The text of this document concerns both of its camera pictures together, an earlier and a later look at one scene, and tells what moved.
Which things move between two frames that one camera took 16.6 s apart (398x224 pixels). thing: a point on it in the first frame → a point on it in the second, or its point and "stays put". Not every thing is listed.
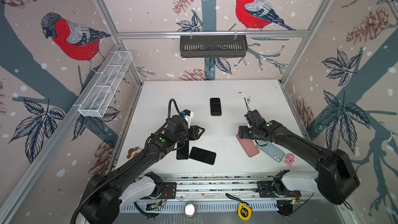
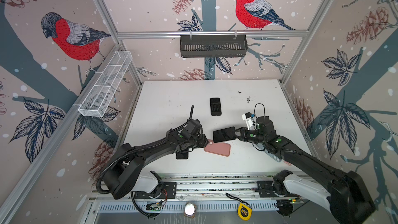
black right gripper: x=242 y=131 stays put
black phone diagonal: x=215 y=107 stays put
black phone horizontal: x=202 y=155 → x=224 y=134
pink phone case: x=249 y=146 → x=220 y=148
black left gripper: x=199 y=134 → x=203 y=141
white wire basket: x=114 y=69 stays put
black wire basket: x=213 y=46 stays put
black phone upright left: x=183 y=150 stays put
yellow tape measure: x=244 y=210 stays put
